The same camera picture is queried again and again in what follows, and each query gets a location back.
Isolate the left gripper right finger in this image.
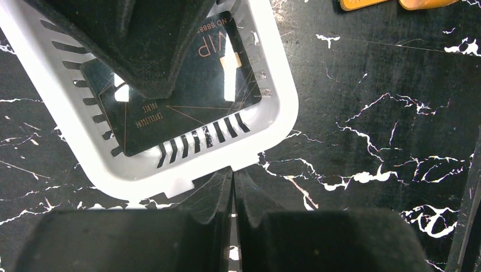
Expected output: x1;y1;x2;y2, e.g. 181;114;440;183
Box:
233;171;431;271

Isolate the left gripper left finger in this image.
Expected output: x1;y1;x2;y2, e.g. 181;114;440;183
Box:
15;168;233;271

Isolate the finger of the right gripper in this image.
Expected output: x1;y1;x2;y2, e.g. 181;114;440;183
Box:
29;0;214;99

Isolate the white plastic basket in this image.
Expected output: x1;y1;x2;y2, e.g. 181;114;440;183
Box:
1;1;298;201

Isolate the orange leather card holder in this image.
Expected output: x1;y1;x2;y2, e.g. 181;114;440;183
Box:
339;0;461;12

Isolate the black VIP card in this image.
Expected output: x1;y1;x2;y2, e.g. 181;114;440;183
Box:
81;11;261;156

